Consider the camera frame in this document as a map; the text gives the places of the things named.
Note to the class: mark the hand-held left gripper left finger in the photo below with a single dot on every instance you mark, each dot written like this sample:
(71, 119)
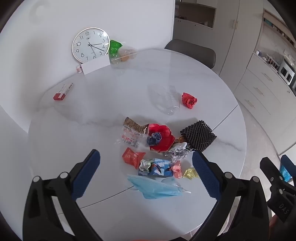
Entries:
(85, 176)

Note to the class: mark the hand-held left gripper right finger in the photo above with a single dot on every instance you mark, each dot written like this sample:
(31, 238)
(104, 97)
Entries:
(205, 176)

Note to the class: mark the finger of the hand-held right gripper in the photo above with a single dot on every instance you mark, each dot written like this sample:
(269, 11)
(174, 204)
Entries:
(288, 162)
(271, 171)

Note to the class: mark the yellow-green paper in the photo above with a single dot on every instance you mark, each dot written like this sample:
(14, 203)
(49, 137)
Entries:
(190, 173)

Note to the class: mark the blue printed carton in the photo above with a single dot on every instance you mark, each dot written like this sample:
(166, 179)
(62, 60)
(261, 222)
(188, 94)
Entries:
(159, 168)

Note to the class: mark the orange packet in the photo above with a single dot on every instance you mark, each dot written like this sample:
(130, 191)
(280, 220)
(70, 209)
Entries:
(130, 157)

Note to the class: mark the brown snack wrapper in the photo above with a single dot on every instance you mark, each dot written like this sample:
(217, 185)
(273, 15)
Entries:
(133, 124)

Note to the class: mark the pink crumpled paper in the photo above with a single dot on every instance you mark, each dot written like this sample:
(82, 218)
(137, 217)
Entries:
(177, 169)

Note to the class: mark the silver foil wrapper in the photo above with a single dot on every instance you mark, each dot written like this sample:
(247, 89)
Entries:
(178, 150)

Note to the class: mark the blue face mask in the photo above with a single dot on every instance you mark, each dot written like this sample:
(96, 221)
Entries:
(155, 187)

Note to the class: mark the clear wrapper with red print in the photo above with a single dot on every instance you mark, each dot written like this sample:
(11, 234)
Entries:
(129, 138)

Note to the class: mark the blue crumpled paper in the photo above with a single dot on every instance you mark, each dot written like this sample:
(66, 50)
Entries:
(154, 138)

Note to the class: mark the beige drawer cabinet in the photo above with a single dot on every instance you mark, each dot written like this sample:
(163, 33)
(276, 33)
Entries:
(261, 92)

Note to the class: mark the red crumpled paper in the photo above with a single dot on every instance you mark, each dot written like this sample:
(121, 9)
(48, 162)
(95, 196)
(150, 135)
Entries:
(189, 100)

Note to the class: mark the crushed clear plastic bottle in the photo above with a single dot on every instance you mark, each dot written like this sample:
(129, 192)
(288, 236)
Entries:
(166, 99)

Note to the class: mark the red white cardboard box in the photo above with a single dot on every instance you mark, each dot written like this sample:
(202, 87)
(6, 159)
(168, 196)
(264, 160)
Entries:
(62, 91)

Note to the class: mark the white countertop appliance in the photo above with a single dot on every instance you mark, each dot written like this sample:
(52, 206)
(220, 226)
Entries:
(286, 69)

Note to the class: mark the small red white packet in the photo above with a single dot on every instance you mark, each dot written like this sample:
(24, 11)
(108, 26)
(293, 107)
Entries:
(79, 69)

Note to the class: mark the white paper card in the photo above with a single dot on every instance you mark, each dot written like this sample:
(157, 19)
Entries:
(94, 65)

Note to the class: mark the dark grey chair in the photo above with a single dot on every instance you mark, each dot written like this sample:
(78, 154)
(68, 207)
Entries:
(192, 52)

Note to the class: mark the clear plastic food bag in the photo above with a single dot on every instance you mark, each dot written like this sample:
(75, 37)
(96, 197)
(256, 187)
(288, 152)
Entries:
(126, 55)

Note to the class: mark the green crumpled wrapper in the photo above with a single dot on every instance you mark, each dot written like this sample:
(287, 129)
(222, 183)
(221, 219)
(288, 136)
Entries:
(114, 47)

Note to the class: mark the tall beige cabinet with niche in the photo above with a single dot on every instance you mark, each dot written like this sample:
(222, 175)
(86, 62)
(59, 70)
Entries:
(229, 34)

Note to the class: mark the round white wall clock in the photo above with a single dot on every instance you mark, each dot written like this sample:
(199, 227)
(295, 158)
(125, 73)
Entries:
(90, 44)

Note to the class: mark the wall bookshelf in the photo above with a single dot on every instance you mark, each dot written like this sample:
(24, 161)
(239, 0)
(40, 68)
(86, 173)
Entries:
(277, 25)

